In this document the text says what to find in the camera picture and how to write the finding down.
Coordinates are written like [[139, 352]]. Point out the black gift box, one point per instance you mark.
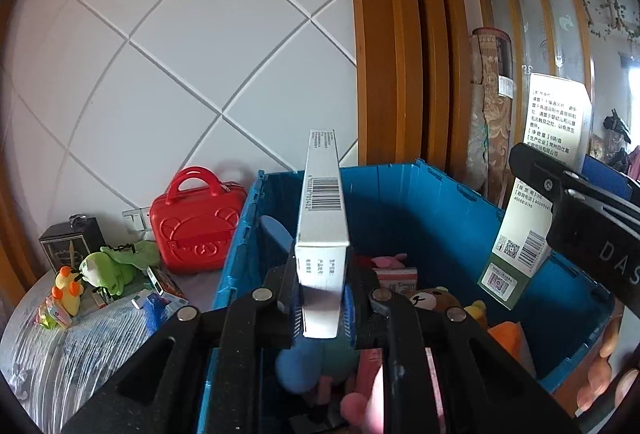
[[67, 244]]

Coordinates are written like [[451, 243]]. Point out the pink tissue pack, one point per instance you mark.
[[370, 366]]

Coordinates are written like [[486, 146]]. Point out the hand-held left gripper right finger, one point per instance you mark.
[[349, 319]]

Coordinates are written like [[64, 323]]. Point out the wooden frosted glass screen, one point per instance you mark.
[[540, 4]]

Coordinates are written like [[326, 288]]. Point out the white teal tube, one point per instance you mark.
[[140, 300]]

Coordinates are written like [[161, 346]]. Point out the orange plush toy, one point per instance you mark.
[[512, 346]]

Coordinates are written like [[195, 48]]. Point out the silver metal object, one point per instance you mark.
[[78, 220]]

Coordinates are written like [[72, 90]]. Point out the yellow plush toy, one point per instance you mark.
[[476, 314]]

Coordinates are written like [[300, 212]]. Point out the brown bear plush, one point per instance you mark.
[[432, 299]]

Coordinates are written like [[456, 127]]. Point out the hanging green vine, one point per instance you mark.
[[615, 11]]

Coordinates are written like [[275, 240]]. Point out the yellow orange duck plush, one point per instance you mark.
[[69, 289]]

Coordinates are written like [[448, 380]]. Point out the person's right hand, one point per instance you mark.
[[602, 374]]

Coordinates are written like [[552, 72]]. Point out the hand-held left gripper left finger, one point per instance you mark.
[[280, 314]]

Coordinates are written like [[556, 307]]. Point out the long white box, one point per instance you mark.
[[322, 239]]

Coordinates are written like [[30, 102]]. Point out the black flat box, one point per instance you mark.
[[170, 286]]

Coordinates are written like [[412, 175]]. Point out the green frog plush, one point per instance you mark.
[[117, 264]]

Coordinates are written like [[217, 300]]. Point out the blue pink plush toy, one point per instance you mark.
[[310, 364]]

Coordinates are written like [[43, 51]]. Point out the blue plastic hand mirror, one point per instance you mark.
[[276, 234]]

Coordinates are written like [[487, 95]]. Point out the pink floral box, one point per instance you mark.
[[397, 281]]

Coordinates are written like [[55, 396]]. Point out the white wall socket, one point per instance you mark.
[[136, 221]]

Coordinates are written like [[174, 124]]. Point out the blue plastic crate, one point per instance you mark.
[[425, 214]]

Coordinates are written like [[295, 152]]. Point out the patterned rolled carpet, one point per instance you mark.
[[492, 124]]

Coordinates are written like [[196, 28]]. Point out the white green tall box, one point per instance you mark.
[[550, 114]]

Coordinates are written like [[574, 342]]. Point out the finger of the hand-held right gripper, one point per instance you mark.
[[607, 176], [540, 174]]

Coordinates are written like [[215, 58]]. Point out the red bear suitcase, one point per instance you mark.
[[200, 229]]

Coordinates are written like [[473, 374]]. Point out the green pink packet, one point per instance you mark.
[[52, 314]]

